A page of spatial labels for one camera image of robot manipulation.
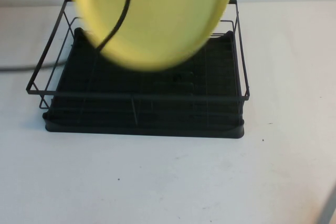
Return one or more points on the black plastic drain tray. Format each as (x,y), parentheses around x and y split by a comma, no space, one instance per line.
(115,82)

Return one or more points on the yellow round plate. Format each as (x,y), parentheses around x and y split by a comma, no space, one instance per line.
(170,16)

